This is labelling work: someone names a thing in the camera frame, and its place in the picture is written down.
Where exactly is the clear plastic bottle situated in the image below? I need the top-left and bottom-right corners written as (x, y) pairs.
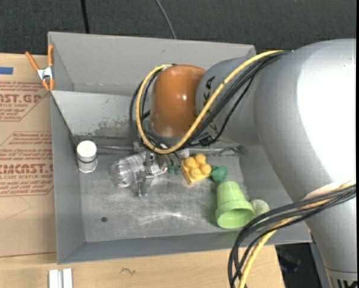
top-left (108, 151), bottom-right (168, 189)

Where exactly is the grey metal bin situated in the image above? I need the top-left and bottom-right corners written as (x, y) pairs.
top-left (47, 31), bottom-right (313, 265)

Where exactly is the yellow toy building brick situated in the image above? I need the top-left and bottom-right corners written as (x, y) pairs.
top-left (180, 152), bottom-right (213, 186)

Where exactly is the white lidded jar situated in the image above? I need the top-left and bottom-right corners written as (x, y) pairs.
top-left (76, 140), bottom-right (98, 174)

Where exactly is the dark green toy vegetable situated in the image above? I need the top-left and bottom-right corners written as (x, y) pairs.
top-left (210, 164), bottom-right (229, 184)

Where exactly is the light green plastic cup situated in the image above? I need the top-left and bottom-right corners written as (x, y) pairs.
top-left (214, 180), bottom-right (255, 230)

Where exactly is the pale green translucent ball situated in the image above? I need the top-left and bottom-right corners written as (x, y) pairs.
top-left (249, 199), bottom-right (271, 219)

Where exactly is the brown cardboard board, red print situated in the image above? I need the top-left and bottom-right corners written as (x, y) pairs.
top-left (0, 52), bottom-right (58, 259)

